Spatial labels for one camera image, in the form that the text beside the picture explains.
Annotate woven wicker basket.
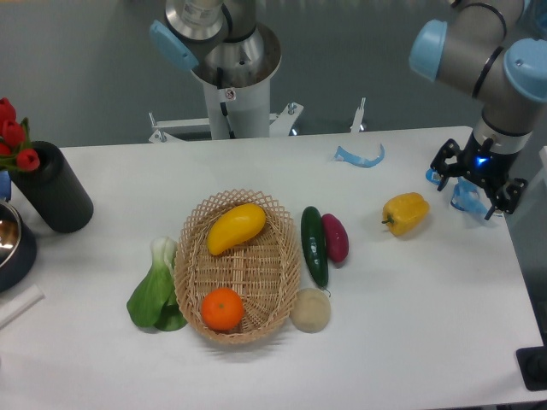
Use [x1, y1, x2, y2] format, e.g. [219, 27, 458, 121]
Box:
[174, 190, 301, 344]

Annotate purple sweet potato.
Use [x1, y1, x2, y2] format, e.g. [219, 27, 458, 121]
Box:
[321, 214, 350, 264]

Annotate blue tape strip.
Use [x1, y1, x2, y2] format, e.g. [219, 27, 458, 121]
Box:
[332, 144, 385, 168]

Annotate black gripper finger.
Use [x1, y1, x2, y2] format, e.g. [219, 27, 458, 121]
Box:
[430, 139, 462, 191]
[484, 178, 527, 220]

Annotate green bok choy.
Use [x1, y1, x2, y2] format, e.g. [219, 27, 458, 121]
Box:
[126, 237, 187, 331]

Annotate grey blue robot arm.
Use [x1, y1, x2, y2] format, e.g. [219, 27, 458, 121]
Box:
[409, 1, 546, 217]

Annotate beige round potato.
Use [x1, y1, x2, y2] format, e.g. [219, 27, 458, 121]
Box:
[290, 288, 331, 333]

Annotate dark bowl with metal inside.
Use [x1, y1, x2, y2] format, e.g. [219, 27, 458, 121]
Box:
[1, 201, 38, 292]

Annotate blue small object left edge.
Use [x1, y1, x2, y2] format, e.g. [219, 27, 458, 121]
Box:
[0, 171, 12, 202]

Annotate white flat stick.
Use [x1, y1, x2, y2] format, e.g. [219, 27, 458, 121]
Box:
[0, 284, 45, 328]

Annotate white metal frame bracket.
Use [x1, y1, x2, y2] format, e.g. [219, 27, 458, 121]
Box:
[147, 97, 368, 144]

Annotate yellow bell pepper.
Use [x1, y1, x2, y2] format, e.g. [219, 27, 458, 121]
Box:
[381, 192, 430, 237]

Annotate yellow mango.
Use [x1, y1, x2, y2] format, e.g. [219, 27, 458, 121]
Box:
[207, 203, 267, 255]

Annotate blue crumpled tape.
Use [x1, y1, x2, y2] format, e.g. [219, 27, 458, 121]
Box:
[440, 177, 489, 220]

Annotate red tulip flowers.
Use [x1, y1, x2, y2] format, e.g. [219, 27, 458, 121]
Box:
[1, 97, 40, 173]

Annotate orange fruit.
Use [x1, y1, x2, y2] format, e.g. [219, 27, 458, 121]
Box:
[201, 287, 244, 331]

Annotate green cucumber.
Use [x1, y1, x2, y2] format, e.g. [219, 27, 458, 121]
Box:
[300, 206, 329, 290]

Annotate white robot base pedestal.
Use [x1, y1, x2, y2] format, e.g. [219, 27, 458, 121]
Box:
[149, 1, 281, 140]

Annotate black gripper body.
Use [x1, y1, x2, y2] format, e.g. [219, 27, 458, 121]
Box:
[454, 130, 522, 191]

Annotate black device at table edge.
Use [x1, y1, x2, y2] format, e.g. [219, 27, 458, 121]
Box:
[516, 346, 547, 391]

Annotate black cylindrical vase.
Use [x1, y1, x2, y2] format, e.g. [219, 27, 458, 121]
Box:
[9, 141, 94, 233]

